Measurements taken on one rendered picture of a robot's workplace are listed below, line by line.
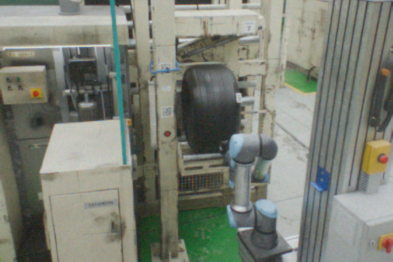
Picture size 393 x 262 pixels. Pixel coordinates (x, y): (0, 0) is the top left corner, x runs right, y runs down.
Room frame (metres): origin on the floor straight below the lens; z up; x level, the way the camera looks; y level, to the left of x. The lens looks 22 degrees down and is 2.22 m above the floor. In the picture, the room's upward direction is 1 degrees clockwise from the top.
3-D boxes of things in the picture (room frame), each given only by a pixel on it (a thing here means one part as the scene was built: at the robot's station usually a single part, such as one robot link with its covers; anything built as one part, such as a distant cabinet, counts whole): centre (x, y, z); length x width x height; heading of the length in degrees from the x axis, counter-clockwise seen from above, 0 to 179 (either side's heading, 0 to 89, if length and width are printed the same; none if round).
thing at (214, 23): (2.86, -0.06, 1.71); 0.61 x 0.25 x 0.15; 102
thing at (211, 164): (2.41, -0.03, 0.83); 0.36 x 0.09 x 0.06; 102
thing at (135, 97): (3.27, 0.57, 0.61); 0.33 x 0.06 x 0.86; 12
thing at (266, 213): (1.79, -0.34, 0.88); 0.13 x 0.12 x 0.14; 95
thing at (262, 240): (1.79, -0.35, 0.77); 0.15 x 0.15 x 0.10
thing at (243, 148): (1.78, -0.21, 1.09); 0.15 x 0.12 x 0.55; 95
